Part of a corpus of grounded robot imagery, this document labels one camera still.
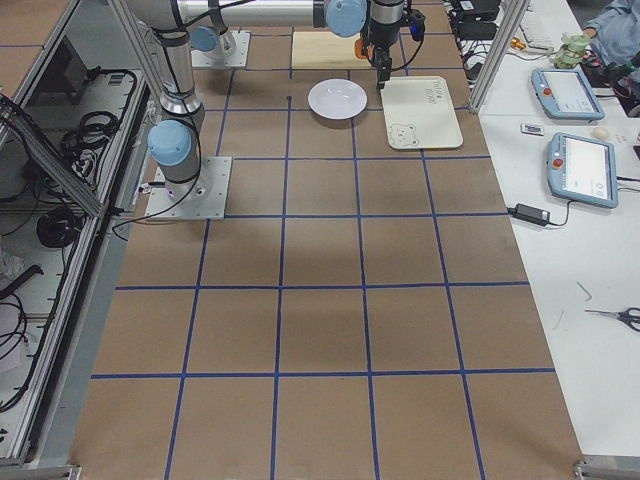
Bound cream rectangular tray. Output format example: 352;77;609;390
380;76;463;150

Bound metal cabinet frame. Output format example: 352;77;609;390
1;1;157;479

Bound green white tape stack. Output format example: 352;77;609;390
552;33;591;69

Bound orange fruit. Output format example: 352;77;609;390
354;37;373;61

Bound white keyboard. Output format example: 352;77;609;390
519;3;554;53

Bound person in blue clothes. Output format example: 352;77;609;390
583;0;639;64

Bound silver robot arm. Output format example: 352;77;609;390
190;26;236;55
127;1;426;115

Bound black scissors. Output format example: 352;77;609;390
587;307;640;332

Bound white round plate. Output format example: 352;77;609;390
307;79;368;120

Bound black coiled cables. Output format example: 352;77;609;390
59;110;123;171

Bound wooden cutting board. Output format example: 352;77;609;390
291;31;370;70

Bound black power adapter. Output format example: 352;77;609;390
507;203;550;227

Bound aluminium frame post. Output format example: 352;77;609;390
468;0;530;113

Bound upper blue teach pendant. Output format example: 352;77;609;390
531;68;605;121

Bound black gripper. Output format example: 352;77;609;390
361;0;426;90

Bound blue teach pendant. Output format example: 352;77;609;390
531;68;605;121
546;133;619;209

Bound black allen key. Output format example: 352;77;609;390
576;282;593;302

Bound beige round object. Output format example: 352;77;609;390
592;126;610;140

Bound small white blue card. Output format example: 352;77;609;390
520;123;545;136

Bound lower blue teach pendant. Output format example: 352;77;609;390
546;133;619;209

